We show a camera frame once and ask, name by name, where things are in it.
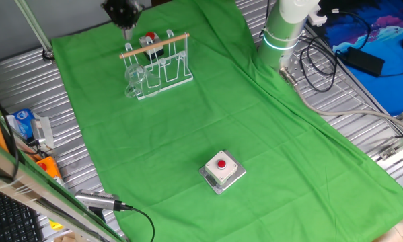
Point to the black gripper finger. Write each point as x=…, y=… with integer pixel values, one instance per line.
x=118, y=21
x=134, y=21

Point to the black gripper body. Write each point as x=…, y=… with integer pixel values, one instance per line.
x=122, y=7

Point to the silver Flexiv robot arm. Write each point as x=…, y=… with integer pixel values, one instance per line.
x=282, y=33

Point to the clear acrylic drying rack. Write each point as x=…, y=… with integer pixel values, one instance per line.
x=154, y=46

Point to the grey red-button box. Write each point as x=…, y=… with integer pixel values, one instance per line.
x=153, y=42

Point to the diagonal aluminium strut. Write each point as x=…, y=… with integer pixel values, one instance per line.
x=33, y=25

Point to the grey finned metal device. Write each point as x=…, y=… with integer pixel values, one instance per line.
x=41, y=129

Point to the blue tissue pack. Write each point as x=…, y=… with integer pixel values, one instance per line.
x=23, y=121

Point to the orange box red button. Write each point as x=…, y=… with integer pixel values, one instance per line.
x=51, y=169

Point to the green cloth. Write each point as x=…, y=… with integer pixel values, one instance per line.
x=255, y=134

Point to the red-button box on plate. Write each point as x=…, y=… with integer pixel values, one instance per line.
x=221, y=168

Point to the black keyboard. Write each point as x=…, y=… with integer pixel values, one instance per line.
x=9, y=222

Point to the black power adapter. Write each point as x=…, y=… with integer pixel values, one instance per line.
x=362, y=62

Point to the blue painted mat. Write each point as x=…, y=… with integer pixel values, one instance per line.
x=389, y=90

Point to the silver camera on stand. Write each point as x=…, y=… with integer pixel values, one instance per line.
x=97, y=199

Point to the aluminium frame beam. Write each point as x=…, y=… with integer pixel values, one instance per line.
x=36, y=193

